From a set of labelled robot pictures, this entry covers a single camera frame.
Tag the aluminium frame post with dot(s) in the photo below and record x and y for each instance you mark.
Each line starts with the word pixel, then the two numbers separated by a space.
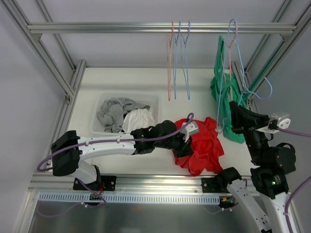
pixel 272 48
pixel 19 18

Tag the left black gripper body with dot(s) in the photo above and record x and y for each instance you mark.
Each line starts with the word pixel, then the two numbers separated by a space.
pixel 181 144

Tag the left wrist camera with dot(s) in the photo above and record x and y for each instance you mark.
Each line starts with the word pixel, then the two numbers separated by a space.
pixel 189 129

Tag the red tank top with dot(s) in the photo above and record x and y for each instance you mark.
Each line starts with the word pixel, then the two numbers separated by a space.
pixel 206 149

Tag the white tank top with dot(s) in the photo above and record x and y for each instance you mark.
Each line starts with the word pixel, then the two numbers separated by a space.
pixel 137 119

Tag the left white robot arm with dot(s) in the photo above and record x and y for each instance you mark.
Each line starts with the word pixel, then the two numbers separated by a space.
pixel 71 151

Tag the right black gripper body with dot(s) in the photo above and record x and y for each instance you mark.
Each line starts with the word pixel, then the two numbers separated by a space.
pixel 249 126

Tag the grey tank top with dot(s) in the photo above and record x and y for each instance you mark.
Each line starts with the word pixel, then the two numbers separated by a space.
pixel 112 112

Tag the aluminium frame left post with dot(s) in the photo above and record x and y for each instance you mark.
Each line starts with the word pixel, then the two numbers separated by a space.
pixel 19 18

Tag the pink hanger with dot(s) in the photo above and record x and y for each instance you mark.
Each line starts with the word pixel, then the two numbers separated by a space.
pixel 169 39
pixel 228 49

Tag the white plastic basket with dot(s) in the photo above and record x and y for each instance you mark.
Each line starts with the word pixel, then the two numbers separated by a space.
pixel 149 99

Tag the aluminium front rail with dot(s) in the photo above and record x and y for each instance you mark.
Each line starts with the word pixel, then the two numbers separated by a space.
pixel 131 184

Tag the aluminium frame right post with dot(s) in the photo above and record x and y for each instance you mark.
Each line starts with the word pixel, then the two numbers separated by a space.
pixel 272 48

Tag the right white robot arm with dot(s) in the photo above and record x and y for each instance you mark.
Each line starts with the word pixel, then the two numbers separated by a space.
pixel 277 218

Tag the aluminium hanging rail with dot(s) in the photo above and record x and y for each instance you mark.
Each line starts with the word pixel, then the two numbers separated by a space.
pixel 140 27

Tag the white slotted cable duct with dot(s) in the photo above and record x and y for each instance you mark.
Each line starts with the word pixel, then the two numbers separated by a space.
pixel 131 198

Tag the green tank top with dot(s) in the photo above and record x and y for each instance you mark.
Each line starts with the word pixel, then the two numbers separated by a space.
pixel 224 89

